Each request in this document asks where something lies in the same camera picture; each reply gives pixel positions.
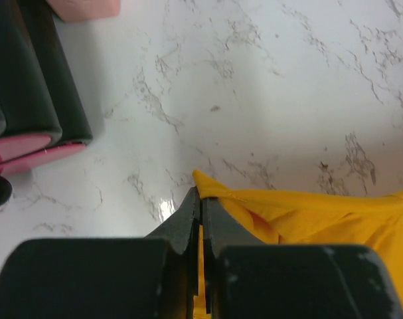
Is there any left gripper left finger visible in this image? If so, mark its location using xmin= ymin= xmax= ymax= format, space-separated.
xmin=146 ymin=187 xmax=201 ymax=318

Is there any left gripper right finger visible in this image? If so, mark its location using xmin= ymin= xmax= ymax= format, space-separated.
xmin=201 ymin=197 xmax=264 ymax=315

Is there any yellow t shirt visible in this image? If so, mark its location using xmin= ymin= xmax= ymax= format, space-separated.
xmin=193 ymin=170 xmax=403 ymax=305

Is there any black pink drawer unit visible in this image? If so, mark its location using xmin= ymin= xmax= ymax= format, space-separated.
xmin=0 ymin=1 xmax=93 ymax=206

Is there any small pink cube box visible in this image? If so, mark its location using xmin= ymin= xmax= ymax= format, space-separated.
xmin=46 ymin=0 xmax=121 ymax=23

